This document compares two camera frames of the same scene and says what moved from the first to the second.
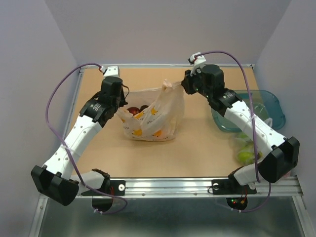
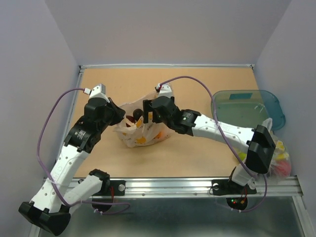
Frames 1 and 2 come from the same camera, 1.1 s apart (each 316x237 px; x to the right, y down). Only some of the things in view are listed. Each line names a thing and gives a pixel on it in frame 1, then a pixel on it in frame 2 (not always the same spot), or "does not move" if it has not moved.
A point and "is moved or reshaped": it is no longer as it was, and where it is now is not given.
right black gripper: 187,81 -> 148,107
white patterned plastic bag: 161,120 is moved or reshaped
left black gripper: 123,100 -> 119,113
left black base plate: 116,188 does not move
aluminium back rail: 206,65 does not move
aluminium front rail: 192,187 does not move
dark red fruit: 135,110 -> 130,118
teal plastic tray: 266,106 does not move
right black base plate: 230,186 does not move
